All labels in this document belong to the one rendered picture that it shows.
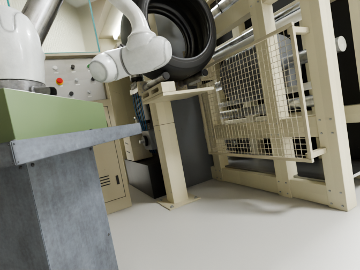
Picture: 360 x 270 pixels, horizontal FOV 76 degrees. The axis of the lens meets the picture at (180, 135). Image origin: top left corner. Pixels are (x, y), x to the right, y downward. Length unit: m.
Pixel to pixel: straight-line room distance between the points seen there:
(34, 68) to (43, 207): 0.37
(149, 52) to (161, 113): 0.97
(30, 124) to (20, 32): 0.28
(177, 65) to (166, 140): 0.60
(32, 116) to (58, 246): 0.32
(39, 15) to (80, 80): 0.99
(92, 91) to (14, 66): 1.28
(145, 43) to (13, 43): 0.37
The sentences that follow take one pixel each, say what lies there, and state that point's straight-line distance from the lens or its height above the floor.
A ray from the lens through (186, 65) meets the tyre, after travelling 1.43.
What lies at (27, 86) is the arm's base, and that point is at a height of 0.79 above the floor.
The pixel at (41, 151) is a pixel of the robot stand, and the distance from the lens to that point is 0.48.
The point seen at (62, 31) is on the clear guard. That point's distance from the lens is 2.08.
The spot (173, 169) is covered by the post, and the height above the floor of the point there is 0.27.
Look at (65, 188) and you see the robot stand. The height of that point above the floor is 0.51.
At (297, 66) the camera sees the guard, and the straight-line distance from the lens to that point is 1.31.
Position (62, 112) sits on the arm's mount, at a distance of 0.69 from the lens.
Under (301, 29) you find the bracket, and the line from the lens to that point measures 1.42.
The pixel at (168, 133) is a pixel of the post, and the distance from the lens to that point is 1.75.
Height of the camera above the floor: 0.64
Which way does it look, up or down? 4 degrees down
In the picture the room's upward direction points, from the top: 10 degrees counter-clockwise
